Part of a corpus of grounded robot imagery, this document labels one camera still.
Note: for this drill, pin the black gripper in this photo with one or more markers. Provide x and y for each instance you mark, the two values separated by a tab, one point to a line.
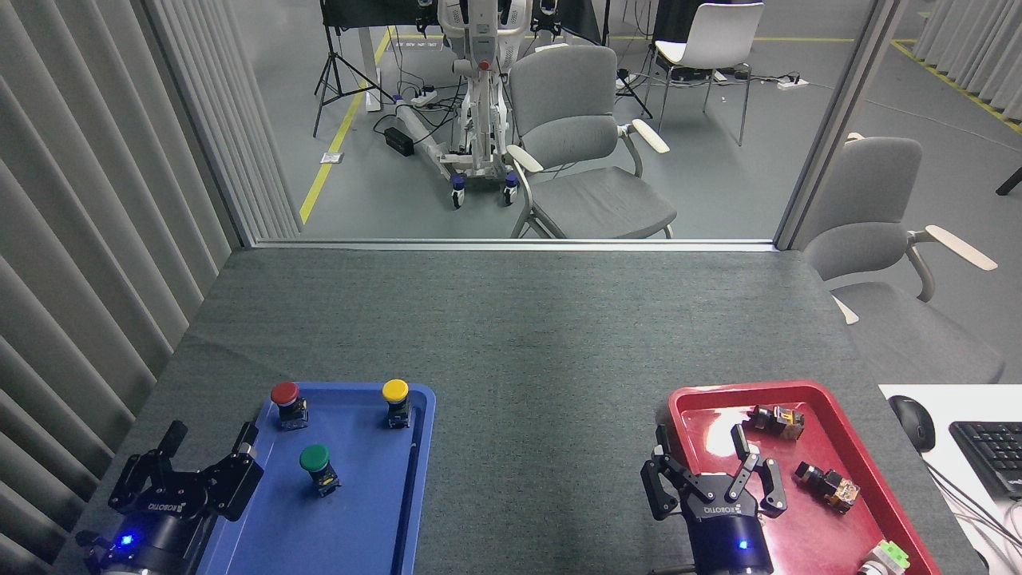
726	535
164	531

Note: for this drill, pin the green push button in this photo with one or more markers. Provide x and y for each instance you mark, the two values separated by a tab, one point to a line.
314	457

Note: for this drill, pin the red push button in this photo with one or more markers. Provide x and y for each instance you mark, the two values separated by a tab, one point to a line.
285	392

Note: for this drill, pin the yellow push button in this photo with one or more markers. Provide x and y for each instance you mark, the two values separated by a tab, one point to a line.
395	390

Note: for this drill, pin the red plastic tray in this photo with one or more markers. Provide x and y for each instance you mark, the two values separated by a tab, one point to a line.
806	531

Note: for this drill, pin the blue plastic tray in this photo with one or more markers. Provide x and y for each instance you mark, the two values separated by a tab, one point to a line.
359	511

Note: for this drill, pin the black computer mouse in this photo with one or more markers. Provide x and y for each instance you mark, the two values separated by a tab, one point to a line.
914	422

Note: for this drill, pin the white desk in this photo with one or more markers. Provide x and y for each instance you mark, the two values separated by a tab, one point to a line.
958	403

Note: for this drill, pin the black keyboard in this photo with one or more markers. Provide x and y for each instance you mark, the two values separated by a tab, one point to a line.
994	455

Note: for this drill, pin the grey office chair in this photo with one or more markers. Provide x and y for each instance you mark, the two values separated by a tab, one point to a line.
591	200
878	239

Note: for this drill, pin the metal floor outlet plate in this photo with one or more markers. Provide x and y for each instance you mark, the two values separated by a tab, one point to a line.
332	157

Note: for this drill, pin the black power adapter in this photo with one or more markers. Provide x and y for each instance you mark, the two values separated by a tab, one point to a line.
398	141

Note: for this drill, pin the black tripod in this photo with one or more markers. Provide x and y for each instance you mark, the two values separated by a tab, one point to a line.
334	64
631	92

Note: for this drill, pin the white power strip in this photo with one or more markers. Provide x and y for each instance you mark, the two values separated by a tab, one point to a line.
424	97
793	82

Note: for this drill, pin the black chair base leg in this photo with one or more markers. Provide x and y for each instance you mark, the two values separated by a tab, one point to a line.
1010	182

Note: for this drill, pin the white stand on wheels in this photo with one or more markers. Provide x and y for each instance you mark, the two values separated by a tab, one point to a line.
481	104

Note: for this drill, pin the white plastic chair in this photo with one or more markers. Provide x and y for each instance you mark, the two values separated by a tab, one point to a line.
718	36

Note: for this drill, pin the black orange switch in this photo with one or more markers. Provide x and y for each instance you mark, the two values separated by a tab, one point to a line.
774	420
826	485

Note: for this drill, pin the green white switch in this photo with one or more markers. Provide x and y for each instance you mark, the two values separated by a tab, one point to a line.
886	557

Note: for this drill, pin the silver table rail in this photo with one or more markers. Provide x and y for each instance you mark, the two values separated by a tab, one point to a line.
511	245

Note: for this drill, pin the silver post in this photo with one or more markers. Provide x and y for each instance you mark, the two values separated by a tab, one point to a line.
838	120

